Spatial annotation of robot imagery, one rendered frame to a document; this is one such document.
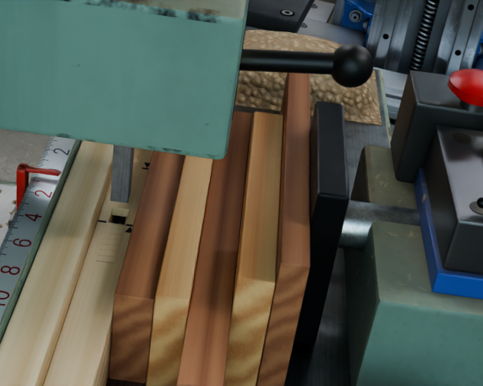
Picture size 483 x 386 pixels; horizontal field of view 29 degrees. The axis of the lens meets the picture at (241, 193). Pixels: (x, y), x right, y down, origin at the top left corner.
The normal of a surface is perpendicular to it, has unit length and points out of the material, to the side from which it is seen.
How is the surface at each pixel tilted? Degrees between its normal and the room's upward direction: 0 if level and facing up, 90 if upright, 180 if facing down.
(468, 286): 90
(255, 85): 73
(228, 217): 0
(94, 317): 0
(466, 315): 67
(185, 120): 90
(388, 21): 90
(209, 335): 0
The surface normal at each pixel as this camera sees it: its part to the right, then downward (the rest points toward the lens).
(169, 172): 0.13, -0.82
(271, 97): -0.01, 0.23
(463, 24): -0.25, 0.51
